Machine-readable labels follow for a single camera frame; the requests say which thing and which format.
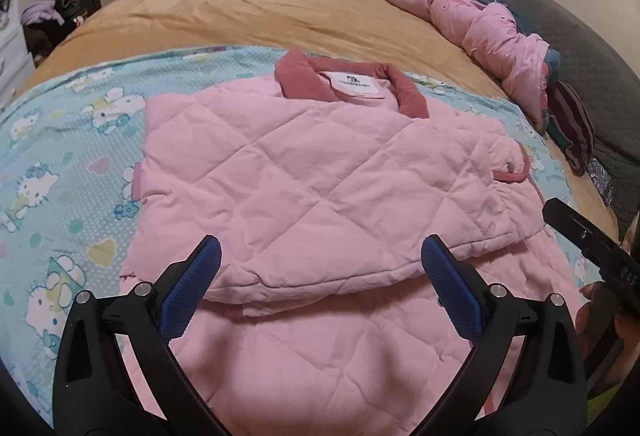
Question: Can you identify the pink quilted jacket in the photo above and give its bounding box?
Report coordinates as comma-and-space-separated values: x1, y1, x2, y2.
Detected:
122, 66, 582, 435

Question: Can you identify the purple clothing pile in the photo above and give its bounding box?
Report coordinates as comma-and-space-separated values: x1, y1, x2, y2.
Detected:
21, 0, 64, 26

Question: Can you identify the person right hand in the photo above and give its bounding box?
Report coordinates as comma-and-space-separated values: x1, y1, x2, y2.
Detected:
574, 215, 640, 367

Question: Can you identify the striped dark pillow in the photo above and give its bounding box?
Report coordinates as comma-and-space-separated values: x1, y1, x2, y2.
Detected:
547, 80, 596, 176

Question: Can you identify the dark grey headboard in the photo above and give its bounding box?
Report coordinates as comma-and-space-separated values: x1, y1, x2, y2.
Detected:
505, 0, 639, 236

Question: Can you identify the Hello Kitty blue sheet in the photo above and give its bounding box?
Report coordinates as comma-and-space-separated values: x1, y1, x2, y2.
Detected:
0, 44, 591, 430

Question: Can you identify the pink rumpled duvet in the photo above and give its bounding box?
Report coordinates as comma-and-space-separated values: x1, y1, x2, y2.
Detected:
385, 0, 560, 132

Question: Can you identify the white drawer cabinet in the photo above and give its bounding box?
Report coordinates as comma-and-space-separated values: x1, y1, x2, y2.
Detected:
0, 0, 35, 110

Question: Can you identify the tan bed blanket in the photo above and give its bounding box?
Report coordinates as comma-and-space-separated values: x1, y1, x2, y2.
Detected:
19, 0, 622, 237

